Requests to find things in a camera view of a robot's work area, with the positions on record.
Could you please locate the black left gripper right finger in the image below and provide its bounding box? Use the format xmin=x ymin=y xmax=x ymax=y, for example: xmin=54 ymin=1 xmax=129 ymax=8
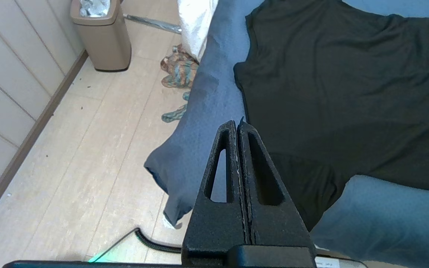
xmin=238 ymin=122 xmax=314 ymax=246

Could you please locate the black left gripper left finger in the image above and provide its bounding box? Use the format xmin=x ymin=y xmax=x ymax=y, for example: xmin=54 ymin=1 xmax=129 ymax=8
xmin=182 ymin=120 xmax=250 ymax=267

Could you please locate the black t-shirt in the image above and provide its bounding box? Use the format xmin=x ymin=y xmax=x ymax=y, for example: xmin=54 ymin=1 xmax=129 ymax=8
xmin=233 ymin=0 xmax=429 ymax=231

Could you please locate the teal striped fabric piece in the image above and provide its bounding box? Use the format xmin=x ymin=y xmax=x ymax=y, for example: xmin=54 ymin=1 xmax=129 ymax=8
xmin=161 ymin=91 xmax=191 ymax=123

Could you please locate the brown teal patterned fabric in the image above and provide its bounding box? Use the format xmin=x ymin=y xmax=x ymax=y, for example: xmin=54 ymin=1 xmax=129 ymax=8
xmin=160 ymin=44 xmax=199 ymax=89

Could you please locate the white duvet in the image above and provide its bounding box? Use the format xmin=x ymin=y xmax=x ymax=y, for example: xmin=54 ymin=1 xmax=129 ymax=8
xmin=177 ymin=0 xmax=219 ymax=63

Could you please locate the brown trash bin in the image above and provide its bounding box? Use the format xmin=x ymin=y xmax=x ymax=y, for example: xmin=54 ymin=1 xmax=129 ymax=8
xmin=70 ymin=0 xmax=132 ymax=72

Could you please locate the silver metal rod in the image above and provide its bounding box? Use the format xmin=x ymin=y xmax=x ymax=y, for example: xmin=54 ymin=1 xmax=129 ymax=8
xmin=123 ymin=14 xmax=182 ymax=35

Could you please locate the black corrugated cable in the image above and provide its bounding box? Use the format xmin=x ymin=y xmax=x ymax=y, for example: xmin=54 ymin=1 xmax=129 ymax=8
xmin=134 ymin=227 xmax=183 ymax=254

